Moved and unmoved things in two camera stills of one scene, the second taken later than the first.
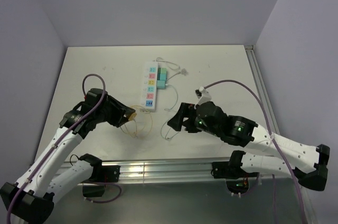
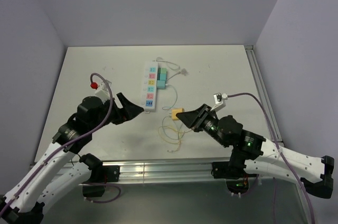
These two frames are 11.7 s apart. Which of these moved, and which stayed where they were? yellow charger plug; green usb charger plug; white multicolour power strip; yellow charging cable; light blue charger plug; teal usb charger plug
Moved: yellow charging cable; yellow charger plug
Stayed: white multicolour power strip; teal usb charger plug; green usb charger plug; light blue charger plug
